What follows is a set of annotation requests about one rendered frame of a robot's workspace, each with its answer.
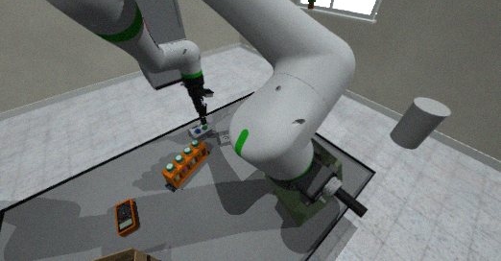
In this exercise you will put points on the orange handheld multimeter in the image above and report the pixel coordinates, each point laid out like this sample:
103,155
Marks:
126,219

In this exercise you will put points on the white button panel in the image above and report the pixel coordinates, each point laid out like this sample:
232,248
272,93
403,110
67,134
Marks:
200,132

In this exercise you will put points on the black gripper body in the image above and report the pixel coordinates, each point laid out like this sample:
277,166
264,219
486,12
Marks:
196,93

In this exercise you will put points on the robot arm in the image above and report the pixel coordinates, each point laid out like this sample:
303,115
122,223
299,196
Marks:
271,130

